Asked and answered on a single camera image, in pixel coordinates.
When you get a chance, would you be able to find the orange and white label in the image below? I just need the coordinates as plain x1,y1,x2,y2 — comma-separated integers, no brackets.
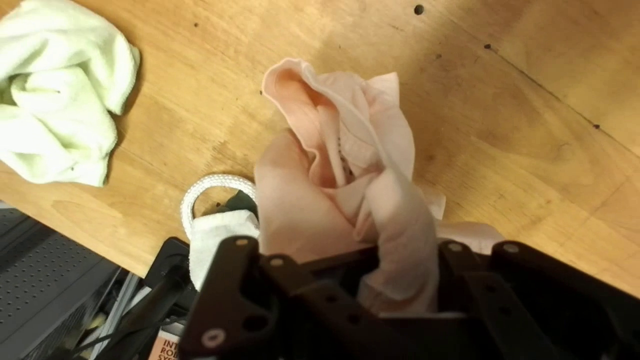
148,325,186,360

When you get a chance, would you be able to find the grey perforated metal panel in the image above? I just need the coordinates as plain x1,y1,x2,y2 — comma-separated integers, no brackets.
0,207,122,360

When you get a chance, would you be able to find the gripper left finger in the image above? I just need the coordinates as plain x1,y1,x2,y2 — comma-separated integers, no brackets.
179,235,388,360

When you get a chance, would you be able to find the light green cloth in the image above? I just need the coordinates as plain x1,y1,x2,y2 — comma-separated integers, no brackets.
0,0,141,188

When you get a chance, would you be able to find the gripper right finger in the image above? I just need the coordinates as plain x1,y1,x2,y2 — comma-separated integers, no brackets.
436,240,640,360

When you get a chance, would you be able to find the pink cloth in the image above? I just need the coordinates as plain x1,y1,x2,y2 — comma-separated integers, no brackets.
254,57,506,317

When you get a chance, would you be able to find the white braided rope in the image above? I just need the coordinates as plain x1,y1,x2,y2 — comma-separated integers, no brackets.
180,173,258,241

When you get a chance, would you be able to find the white cloth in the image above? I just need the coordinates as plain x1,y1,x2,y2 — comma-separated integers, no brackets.
188,209,261,292

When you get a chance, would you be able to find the black bracket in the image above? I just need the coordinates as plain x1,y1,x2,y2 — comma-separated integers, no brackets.
95,237,197,360

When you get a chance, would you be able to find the dark green object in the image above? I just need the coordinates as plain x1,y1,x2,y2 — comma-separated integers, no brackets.
220,190,260,221

